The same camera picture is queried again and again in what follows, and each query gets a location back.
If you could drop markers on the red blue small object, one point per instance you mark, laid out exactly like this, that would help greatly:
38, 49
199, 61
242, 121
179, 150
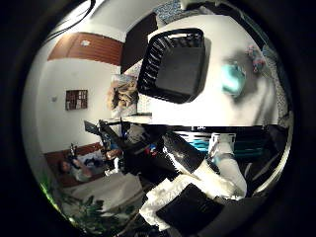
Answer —
150, 149

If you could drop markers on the black plastic basket container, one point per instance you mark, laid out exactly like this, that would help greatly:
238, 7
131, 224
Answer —
177, 72

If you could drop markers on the black tripod stand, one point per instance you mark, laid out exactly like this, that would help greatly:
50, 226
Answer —
110, 133

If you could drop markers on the green leafy plant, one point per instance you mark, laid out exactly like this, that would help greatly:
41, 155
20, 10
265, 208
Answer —
89, 214

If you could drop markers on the striped blanket sofa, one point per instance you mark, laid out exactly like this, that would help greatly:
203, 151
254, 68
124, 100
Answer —
144, 107

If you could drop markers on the person in light shirt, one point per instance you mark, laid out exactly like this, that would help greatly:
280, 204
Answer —
79, 171

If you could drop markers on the brown cloth heap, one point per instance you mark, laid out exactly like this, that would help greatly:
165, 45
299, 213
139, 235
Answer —
124, 94

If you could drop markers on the dark brown door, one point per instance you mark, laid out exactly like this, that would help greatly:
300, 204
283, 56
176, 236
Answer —
138, 42

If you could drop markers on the teal lit rack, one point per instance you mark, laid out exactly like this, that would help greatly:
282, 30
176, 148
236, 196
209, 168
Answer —
197, 144

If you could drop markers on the small black monitor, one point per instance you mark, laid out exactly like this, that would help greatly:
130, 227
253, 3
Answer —
90, 127

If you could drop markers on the white sheet covered bed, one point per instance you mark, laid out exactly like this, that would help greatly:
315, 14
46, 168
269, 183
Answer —
108, 191

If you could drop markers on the dark framed wall picture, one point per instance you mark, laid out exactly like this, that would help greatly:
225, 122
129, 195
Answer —
76, 99

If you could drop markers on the white wall sign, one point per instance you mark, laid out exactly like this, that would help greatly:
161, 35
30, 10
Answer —
85, 42

